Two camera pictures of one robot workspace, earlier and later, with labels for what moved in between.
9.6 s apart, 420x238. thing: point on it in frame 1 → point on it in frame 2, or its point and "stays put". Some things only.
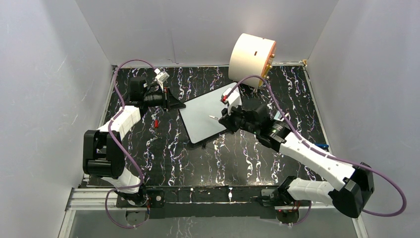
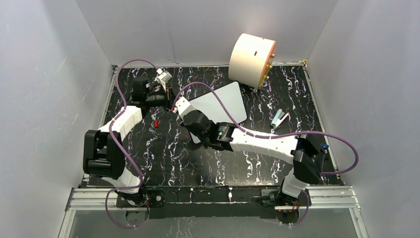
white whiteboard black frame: x=196 y=115 stays put
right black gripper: x=226 y=119 → x=183 y=124
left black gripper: x=170 y=102 stays put
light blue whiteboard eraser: x=278 y=116 stays put
